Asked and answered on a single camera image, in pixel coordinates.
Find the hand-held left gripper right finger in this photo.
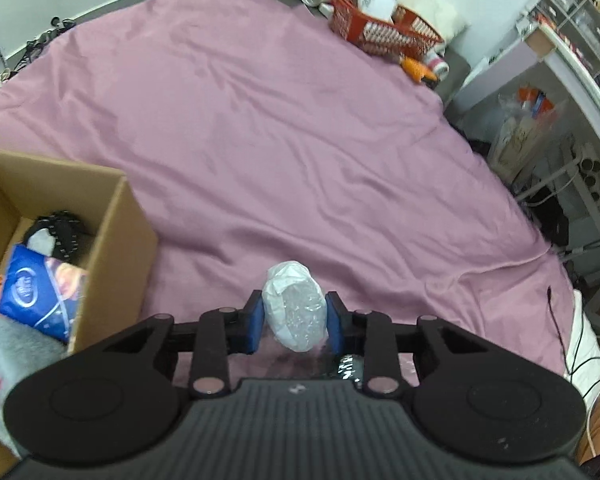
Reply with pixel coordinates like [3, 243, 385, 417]
[324, 291, 486, 397]

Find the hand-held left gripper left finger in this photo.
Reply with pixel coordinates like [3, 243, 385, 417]
[97, 290, 266, 398]

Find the white soft bundle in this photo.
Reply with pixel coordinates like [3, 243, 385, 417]
[261, 260, 327, 353]

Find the brown cardboard box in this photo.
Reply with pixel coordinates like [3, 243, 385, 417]
[0, 147, 159, 480]

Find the black studded item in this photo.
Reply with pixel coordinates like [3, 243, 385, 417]
[24, 210, 92, 266]

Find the blue tissue pack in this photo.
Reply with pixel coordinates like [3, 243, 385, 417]
[0, 244, 90, 343]

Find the grey plush toy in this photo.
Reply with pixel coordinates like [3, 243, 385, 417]
[0, 317, 66, 453]

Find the purple bed sheet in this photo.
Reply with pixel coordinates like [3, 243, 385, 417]
[0, 0, 571, 391]

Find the white blanket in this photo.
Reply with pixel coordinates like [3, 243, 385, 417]
[562, 287, 600, 411]

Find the clear plastic shopping bag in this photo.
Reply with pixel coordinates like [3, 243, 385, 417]
[485, 85, 568, 186]

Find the orange bottle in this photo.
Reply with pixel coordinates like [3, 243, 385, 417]
[400, 56, 438, 83]

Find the white and red can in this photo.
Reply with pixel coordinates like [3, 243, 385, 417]
[422, 50, 451, 75]

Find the red plastic basket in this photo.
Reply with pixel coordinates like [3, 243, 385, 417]
[329, 0, 446, 63]

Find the white box in basket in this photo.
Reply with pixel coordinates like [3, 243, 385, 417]
[355, 0, 398, 23]

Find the white-framed desk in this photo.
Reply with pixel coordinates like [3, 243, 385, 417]
[452, 25, 600, 271]

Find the grey drawer organizer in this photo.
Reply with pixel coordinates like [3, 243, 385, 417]
[517, 0, 600, 68]

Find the black cable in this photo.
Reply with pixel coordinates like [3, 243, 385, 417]
[547, 285, 600, 376]

